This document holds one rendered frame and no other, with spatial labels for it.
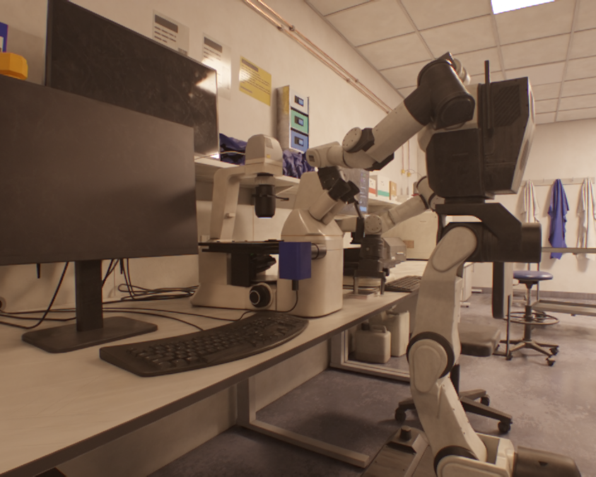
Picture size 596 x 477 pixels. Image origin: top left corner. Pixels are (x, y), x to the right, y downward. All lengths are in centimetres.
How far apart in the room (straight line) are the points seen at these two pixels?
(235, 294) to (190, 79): 91
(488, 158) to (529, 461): 85
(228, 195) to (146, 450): 108
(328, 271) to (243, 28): 174
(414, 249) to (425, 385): 226
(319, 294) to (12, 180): 74
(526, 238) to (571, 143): 583
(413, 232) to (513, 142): 233
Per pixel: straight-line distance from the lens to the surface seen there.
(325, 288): 105
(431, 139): 114
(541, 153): 689
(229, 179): 130
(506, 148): 111
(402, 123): 104
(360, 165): 115
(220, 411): 202
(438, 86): 101
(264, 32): 263
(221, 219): 130
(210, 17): 227
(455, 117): 101
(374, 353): 302
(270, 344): 78
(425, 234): 334
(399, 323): 313
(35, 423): 58
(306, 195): 178
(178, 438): 188
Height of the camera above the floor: 98
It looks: 1 degrees down
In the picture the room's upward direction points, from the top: straight up
